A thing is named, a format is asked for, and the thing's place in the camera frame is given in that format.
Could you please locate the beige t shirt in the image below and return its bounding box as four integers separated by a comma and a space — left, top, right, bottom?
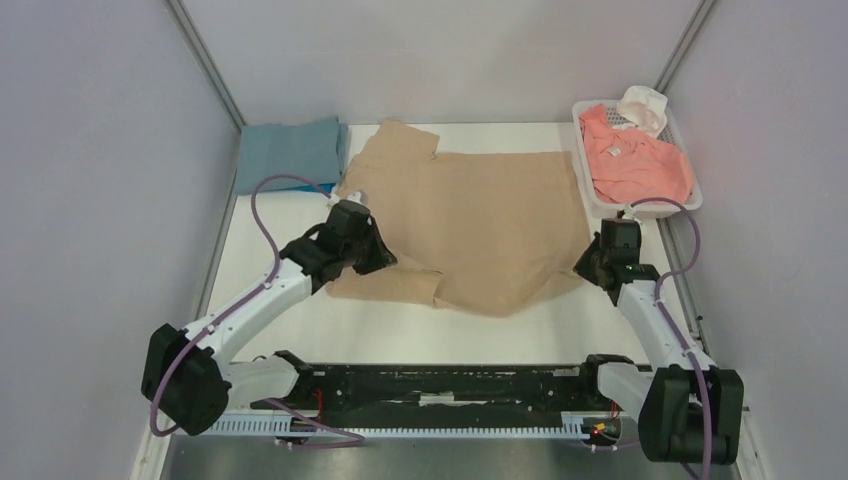
327, 121, 590, 317

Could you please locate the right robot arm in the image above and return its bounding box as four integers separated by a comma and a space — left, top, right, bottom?
574, 218, 744, 465

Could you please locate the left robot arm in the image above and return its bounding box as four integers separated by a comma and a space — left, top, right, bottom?
141, 199, 397, 435

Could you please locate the folded bright blue t shirt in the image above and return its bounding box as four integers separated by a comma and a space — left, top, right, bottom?
291, 183, 335, 195

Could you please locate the folded grey-blue t shirt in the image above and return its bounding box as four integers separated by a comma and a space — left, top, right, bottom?
233, 117, 349, 195

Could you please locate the pink t shirt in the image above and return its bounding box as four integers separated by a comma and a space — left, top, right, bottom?
579, 104, 695, 204

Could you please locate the white plastic basket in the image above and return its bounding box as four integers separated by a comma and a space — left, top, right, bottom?
572, 100, 703, 218

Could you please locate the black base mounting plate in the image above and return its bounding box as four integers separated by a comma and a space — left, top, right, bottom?
281, 364, 612, 429

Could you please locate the white t shirt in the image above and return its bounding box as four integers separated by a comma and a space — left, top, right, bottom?
616, 85, 668, 138

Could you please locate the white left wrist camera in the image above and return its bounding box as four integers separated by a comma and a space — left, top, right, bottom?
327, 190, 368, 206

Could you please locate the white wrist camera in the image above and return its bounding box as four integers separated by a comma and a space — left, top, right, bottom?
327, 190, 368, 206
617, 205, 643, 224

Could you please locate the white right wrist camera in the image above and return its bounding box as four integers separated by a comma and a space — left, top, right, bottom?
617, 205, 643, 224

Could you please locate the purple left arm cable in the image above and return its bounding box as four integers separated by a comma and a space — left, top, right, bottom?
148, 174, 367, 450

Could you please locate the white slotted cable duct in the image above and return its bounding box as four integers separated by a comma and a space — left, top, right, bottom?
203, 412, 590, 441

